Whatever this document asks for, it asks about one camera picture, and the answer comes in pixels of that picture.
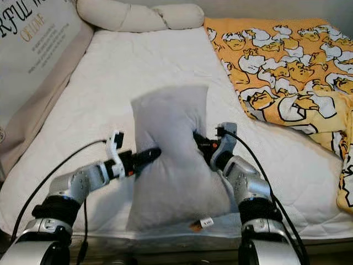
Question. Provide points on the white quilted mattress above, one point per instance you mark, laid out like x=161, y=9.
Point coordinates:
x=121, y=66

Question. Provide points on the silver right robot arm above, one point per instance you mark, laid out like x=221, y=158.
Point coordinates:
x=259, y=199

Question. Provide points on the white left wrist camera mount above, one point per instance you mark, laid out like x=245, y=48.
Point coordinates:
x=116, y=156

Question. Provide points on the beige knotted bolster cushion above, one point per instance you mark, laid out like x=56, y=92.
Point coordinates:
x=132, y=15

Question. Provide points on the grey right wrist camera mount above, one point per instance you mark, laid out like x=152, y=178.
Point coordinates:
x=227, y=144

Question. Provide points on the grey pillow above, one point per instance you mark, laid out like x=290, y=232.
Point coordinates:
x=176, y=176

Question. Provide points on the grey printed bed bumper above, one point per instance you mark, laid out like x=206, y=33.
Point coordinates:
x=27, y=49

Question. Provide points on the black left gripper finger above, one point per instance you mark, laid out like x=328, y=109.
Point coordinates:
x=148, y=154

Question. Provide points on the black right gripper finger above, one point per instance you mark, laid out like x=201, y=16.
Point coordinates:
x=201, y=144

